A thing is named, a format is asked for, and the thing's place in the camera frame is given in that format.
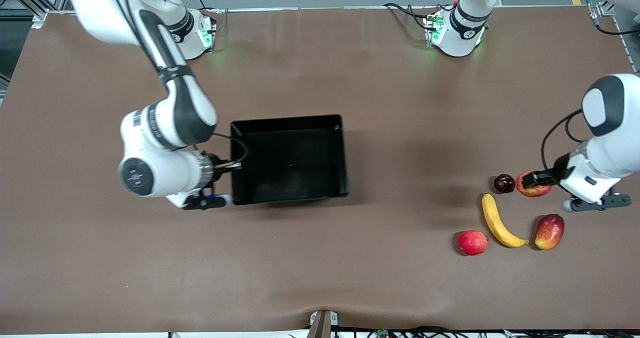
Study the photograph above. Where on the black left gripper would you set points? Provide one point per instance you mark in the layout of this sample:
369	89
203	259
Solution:
558	172

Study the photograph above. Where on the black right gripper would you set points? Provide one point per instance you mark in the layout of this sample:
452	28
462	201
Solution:
216	168

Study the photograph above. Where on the red yellow apple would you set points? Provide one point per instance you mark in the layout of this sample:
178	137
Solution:
534	191

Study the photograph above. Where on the black plastic box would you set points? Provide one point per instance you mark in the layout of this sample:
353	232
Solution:
290	163

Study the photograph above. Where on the yellow banana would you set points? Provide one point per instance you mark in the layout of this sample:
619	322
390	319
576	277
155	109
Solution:
495	223

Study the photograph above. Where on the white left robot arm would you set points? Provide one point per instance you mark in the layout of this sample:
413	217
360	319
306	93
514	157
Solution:
612	143

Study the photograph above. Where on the dark purple plum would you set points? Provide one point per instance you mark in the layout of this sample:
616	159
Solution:
504	183

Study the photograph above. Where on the red yellow mango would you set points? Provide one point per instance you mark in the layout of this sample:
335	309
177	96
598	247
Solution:
550	232

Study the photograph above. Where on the brown table mat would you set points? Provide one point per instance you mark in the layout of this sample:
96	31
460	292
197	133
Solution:
320	258

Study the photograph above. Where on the small green circuit board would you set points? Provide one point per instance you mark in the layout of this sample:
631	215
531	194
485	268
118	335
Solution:
382	333

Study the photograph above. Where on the grey metal clamp bracket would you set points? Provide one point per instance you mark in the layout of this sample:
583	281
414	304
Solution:
322	320

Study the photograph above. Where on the aluminium frame strut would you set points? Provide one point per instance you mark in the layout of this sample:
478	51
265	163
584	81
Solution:
607	9
30	0

